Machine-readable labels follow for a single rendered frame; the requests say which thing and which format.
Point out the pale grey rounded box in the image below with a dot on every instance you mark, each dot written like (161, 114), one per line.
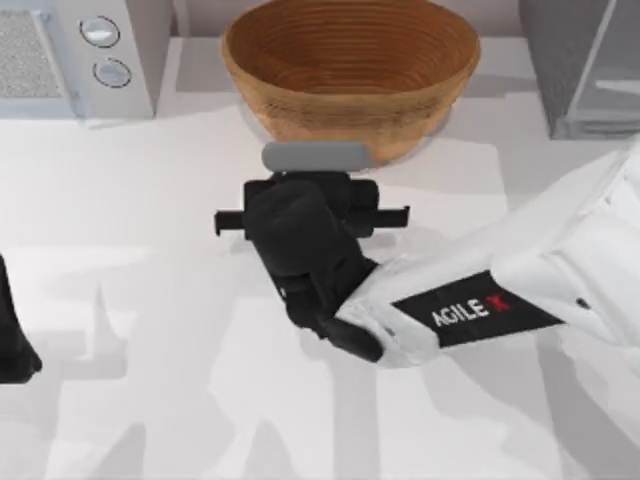
(315, 156)

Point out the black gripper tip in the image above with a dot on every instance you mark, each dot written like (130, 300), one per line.
(15, 340)

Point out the round grey microwave knob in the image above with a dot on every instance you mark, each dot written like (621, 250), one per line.
(112, 73)
(99, 31)

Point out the brown woven basket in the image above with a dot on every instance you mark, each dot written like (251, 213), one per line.
(350, 115)

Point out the pale microwave oven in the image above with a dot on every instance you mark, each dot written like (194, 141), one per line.
(135, 60)

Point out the grey cabinet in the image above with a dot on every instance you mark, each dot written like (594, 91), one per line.
(555, 65)

